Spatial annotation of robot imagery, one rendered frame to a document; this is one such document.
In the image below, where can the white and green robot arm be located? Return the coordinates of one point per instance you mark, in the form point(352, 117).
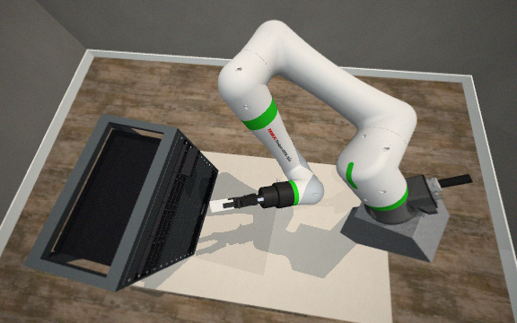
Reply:
point(369, 164)

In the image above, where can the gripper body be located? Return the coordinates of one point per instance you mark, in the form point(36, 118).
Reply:
point(270, 196)

